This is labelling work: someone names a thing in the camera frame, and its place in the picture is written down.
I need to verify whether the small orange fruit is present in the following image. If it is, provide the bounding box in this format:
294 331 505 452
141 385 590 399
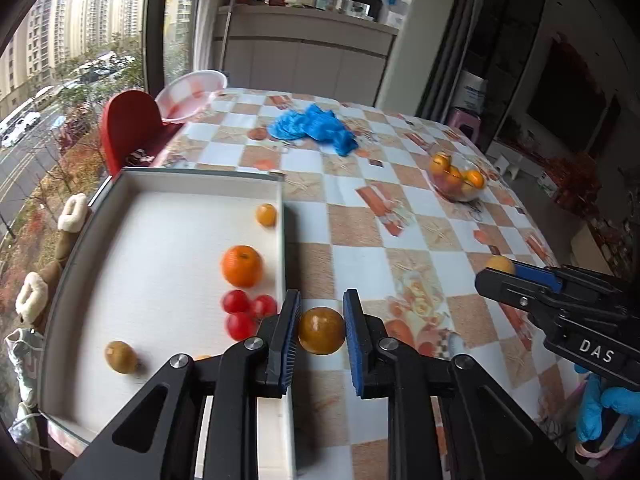
486 255 515 274

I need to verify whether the brown-yellow kiwi fruit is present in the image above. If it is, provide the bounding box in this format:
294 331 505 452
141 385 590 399
104 340 138 375

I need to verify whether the red cherry tomato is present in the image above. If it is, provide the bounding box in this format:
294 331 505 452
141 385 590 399
226 312 257 341
220 289 252 314

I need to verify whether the tan round fruit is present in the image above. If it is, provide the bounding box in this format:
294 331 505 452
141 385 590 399
298 307 345 356

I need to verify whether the blue gloved right hand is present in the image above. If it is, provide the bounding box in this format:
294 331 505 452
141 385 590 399
572 364 640 450

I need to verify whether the orange in bowl right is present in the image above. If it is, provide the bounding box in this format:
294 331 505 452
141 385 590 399
462 169 486 190

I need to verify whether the orange in bowl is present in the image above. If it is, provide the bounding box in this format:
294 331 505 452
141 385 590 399
462 169 486 190
430 153 451 174

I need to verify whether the glass fruit bowl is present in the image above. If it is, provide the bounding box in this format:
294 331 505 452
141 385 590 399
426 151 488 203

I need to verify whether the red tomato in tray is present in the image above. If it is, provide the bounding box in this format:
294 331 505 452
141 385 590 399
252 295 278 320

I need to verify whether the white shallow box tray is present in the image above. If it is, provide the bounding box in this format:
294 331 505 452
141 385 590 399
39 169 295 479

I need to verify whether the checkered plastic tablecloth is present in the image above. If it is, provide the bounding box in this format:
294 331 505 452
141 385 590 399
157 89 579 450

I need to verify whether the large orange upper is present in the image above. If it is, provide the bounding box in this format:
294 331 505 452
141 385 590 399
220 245 264 288

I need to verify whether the pink plastic stool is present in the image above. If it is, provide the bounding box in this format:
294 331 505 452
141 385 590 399
446 108 480 143

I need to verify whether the small yellow-orange tomato in tray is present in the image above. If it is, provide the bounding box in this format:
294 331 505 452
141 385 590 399
255 203 278 228

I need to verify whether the blue crumpled cloth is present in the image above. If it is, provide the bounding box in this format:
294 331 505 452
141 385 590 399
267 104 358 157

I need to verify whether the red chair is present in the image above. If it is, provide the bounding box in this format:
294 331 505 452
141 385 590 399
100 90 183 177

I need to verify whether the white sideboard cabinet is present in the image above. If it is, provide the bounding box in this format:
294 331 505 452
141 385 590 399
213 4 398 105

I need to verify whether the white pink chair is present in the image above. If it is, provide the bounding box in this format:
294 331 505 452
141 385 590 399
155 70 228 124

